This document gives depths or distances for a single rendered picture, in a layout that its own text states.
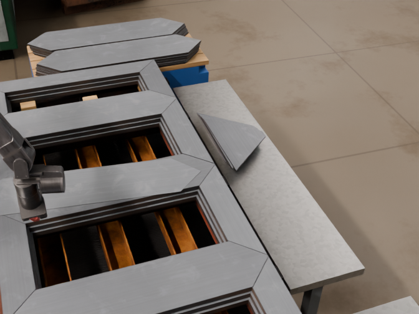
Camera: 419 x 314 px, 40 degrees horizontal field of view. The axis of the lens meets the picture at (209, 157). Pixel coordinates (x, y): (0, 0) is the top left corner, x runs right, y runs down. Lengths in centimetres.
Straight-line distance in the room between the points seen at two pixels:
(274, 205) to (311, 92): 216
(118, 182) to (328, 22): 352
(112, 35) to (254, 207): 125
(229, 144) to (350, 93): 207
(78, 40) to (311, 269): 160
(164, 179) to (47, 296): 57
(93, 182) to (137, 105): 48
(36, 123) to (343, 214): 170
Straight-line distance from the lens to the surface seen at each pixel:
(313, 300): 196
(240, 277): 163
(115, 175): 195
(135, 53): 269
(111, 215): 186
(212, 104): 250
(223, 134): 226
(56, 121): 224
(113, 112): 226
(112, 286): 162
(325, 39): 484
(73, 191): 191
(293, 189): 210
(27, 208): 161
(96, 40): 282
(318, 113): 389
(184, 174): 194
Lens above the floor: 212
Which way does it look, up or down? 39 degrees down
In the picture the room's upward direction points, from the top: 2 degrees clockwise
